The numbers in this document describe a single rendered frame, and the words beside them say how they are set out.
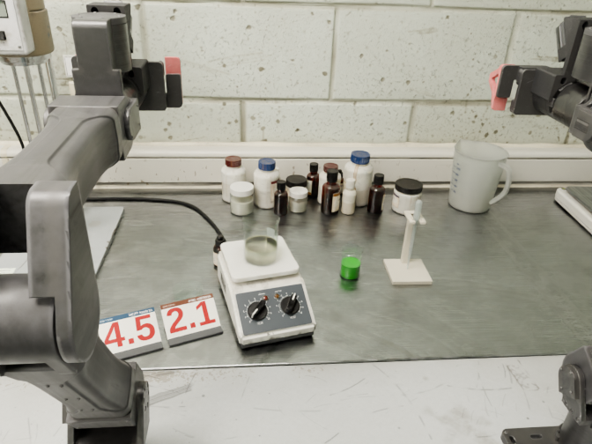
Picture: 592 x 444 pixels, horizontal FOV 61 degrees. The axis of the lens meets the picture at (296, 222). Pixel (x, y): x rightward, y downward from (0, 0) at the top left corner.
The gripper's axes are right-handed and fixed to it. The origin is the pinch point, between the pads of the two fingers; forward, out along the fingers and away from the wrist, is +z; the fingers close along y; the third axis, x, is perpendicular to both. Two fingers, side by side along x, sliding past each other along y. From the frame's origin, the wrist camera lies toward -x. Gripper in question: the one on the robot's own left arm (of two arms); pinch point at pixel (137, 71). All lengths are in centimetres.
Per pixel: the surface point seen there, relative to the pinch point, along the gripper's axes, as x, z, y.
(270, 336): 38.5, -15.6, -19.6
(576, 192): 35, 31, -100
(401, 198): 36, 29, -53
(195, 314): 38.0, -9.9, -7.1
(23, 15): -5.9, 11.3, 19.1
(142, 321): 37.4, -12.0, 1.2
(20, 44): -1.7, 9.8, 19.8
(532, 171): 35, 44, -94
